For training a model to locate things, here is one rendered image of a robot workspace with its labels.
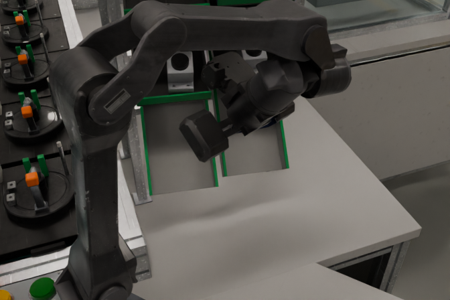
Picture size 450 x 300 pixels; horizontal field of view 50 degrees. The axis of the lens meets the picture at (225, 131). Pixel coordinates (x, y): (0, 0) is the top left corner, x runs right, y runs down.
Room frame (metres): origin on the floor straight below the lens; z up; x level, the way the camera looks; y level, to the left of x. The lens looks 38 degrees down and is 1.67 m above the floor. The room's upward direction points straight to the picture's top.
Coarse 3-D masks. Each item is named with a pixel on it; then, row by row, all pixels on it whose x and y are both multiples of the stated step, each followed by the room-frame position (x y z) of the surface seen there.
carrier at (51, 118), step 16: (48, 80) 0.97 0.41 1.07; (32, 96) 0.96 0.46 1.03; (0, 112) 0.97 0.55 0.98; (16, 112) 0.95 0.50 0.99; (48, 112) 0.95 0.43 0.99; (0, 128) 0.91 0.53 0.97; (16, 128) 0.89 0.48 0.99; (48, 128) 0.89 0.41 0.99; (64, 128) 0.91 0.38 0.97; (0, 144) 0.85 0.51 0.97; (16, 144) 0.85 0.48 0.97; (32, 144) 0.85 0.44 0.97; (48, 144) 0.85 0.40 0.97; (64, 144) 0.85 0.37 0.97; (0, 160) 0.80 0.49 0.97; (16, 160) 0.80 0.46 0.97; (32, 160) 0.81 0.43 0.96
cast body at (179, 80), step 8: (176, 56) 0.71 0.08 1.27; (184, 56) 0.72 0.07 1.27; (192, 56) 0.73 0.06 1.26; (168, 64) 0.71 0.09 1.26; (176, 64) 0.70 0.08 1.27; (184, 64) 0.70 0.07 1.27; (192, 64) 0.71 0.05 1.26; (168, 72) 0.69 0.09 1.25; (176, 72) 0.70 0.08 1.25; (184, 72) 0.70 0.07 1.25; (192, 72) 0.70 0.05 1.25; (168, 80) 0.70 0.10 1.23; (176, 80) 0.70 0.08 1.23; (184, 80) 0.70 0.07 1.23; (192, 80) 0.71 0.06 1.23; (168, 88) 0.70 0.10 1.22; (176, 88) 0.70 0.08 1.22; (184, 88) 0.70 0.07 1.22; (192, 88) 0.70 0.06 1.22
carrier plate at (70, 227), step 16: (48, 160) 0.80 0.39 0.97; (16, 176) 0.75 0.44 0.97; (0, 192) 0.70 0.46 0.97; (0, 208) 0.66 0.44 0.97; (0, 224) 0.61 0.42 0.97; (16, 224) 0.61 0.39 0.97; (32, 224) 0.61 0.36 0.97; (48, 224) 0.61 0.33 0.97; (64, 224) 0.61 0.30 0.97; (0, 240) 0.58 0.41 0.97; (16, 240) 0.58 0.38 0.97; (32, 240) 0.58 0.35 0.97; (48, 240) 0.58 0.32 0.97; (64, 240) 0.58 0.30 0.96; (0, 256) 0.54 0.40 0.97; (16, 256) 0.55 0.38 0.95
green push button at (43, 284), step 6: (36, 282) 0.49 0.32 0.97; (42, 282) 0.49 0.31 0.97; (48, 282) 0.49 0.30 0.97; (30, 288) 0.48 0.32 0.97; (36, 288) 0.47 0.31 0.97; (42, 288) 0.47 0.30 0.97; (48, 288) 0.47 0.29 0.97; (54, 288) 0.48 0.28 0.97; (36, 294) 0.46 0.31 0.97; (42, 294) 0.46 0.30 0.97; (48, 294) 0.46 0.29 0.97
